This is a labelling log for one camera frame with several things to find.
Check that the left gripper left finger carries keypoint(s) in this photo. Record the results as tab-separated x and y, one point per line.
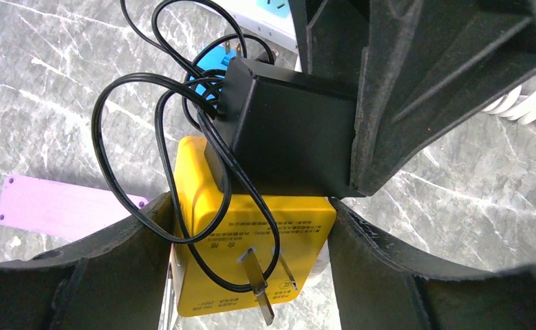
111	279

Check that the black cube adapter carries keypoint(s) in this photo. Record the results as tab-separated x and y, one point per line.
291	132

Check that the white long power strip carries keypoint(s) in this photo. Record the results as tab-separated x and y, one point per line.
269	19

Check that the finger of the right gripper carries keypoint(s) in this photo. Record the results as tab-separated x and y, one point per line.
464	55
392	28

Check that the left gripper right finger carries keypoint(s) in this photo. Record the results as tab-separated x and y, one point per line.
381	282

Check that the blue cube socket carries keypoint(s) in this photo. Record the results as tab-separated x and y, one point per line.
218	54

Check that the purple flat box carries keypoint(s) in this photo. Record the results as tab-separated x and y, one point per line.
57	209

